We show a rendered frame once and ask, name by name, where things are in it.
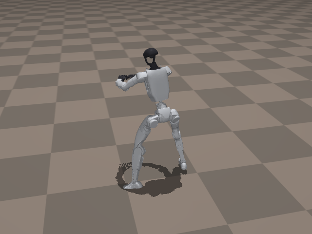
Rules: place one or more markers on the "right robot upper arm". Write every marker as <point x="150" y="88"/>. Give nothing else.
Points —
<point x="168" y="70"/>

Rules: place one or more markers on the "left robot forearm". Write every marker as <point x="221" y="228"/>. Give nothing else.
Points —
<point x="119" y="83"/>

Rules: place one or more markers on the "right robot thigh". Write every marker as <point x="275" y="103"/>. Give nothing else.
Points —
<point x="175" y="124"/>

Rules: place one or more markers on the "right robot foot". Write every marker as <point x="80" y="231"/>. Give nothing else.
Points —
<point x="183" y="165"/>

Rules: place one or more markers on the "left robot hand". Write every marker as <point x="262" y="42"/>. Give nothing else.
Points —
<point x="123" y="77"/>

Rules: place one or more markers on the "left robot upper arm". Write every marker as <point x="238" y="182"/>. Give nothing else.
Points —
<point x="138" y="78"/>

